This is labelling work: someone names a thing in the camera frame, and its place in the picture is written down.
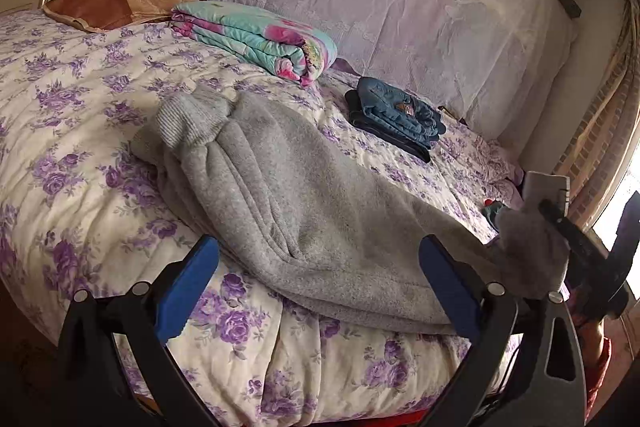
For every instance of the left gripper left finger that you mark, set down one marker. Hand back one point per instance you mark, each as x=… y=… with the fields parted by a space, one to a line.
x=176 y=291

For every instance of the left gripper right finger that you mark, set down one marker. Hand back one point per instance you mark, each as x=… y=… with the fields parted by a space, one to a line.
x=458 y=288

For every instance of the dark green sweat garment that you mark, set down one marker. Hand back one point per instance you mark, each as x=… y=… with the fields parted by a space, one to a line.
x=492 y=212

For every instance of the grey sweatpants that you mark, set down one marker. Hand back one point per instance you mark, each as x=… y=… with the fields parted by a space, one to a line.
x=310 y=223

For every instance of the striped beige curtain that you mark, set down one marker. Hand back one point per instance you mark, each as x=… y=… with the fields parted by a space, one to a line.
x=609 y=129

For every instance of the purple floral bedspread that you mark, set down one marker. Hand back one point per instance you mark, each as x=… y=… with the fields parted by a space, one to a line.
x=78 y=210

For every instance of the folded black garment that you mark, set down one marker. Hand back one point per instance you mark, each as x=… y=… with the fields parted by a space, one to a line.
x=357 y=119

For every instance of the folded blue jeans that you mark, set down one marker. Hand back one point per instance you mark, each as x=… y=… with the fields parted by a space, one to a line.
x=399 y=112

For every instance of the folded turquoise pink floral blanket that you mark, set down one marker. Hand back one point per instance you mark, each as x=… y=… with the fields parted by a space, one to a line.
x=286 y=48

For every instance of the brown orange pillow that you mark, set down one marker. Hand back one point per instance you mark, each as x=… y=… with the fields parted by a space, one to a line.
x=98 y=16

